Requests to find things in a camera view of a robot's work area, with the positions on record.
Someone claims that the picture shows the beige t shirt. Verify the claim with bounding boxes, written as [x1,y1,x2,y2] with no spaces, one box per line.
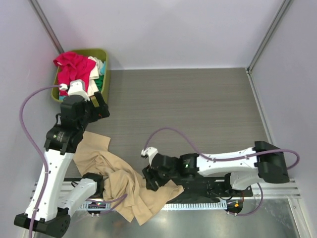
[73,131,184,226]

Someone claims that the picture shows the olive green plastic bin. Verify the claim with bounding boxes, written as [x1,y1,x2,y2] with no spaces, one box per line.
[51,48,110,103]

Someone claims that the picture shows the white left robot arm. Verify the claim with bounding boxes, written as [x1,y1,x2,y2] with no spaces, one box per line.
[14,92,109,238]

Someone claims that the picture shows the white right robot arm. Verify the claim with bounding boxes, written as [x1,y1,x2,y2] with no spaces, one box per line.
[141,141,290,197]

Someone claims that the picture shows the cream t shirt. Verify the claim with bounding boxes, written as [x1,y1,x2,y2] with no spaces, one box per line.
[87,56,103,96]

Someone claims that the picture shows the green t shirt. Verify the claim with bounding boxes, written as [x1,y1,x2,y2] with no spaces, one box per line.
[94,75,104,92]

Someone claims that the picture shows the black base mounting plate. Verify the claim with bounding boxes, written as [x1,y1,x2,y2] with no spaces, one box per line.
[74,177,253,215]

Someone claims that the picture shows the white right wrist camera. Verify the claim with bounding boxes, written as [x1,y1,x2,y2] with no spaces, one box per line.
[141,147,158,166]

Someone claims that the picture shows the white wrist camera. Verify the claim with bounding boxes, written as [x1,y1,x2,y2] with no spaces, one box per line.
[141,147,158,166]
[59,79,90,101]

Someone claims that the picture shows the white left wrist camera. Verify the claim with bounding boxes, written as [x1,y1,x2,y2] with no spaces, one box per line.
[59,79,90,101]

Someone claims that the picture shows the white slotted cable duct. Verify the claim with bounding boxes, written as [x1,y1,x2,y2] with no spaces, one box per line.
[77,200,227,212]

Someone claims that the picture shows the left aluminium corner post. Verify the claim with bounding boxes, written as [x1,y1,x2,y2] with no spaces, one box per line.
[28,0,64,54]

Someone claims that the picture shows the aluminium corner post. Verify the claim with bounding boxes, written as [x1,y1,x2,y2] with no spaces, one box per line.
[246,0,293,74]
[28,0,64,54]

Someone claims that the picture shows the aluminium frame rail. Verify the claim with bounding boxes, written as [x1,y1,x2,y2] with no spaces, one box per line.
[59,179,301,199]

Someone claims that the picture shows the right aluminium corner post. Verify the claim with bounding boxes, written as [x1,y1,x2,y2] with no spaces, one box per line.
[246,0,293,74]

